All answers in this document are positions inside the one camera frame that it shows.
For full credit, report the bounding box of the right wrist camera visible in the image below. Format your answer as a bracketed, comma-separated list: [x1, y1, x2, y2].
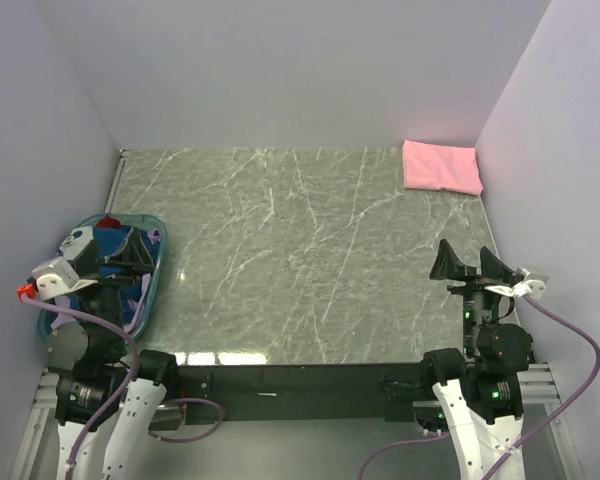
[485, 268, 549, 300]

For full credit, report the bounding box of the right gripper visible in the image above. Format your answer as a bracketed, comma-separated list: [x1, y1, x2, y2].
[429, 236, 513, 354]

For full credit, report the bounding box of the black base beam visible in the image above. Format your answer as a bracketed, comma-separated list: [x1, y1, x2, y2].
[179, 363, 446, 429]

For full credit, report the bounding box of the lavender t shirt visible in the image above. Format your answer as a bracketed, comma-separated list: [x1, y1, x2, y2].
[57, 217, 165, 338]

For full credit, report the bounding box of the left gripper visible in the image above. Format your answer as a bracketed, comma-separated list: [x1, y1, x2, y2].
[68, 225, 152, 356]

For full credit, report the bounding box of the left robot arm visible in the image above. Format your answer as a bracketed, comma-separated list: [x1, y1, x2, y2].
[34, 217, 181, 479]

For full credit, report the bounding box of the red t shirt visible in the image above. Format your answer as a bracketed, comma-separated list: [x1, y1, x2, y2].
[96, 215, 123, 229]

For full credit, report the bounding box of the blue t shirt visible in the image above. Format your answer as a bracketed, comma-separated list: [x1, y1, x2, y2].
[57, 216, 166, 334]

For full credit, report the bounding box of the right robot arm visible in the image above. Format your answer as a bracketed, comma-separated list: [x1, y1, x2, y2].
[418, 240, 533, 479]

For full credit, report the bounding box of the teal laundry basket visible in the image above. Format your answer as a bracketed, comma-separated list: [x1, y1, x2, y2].
[35, 213, 169, 346]

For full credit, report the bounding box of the right aluminium rail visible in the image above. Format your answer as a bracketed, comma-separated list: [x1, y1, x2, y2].
[412, 362, 584, 480]

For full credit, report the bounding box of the folded pink t shirt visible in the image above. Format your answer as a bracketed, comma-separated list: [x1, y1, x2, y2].
[402, 140, 483, 196]

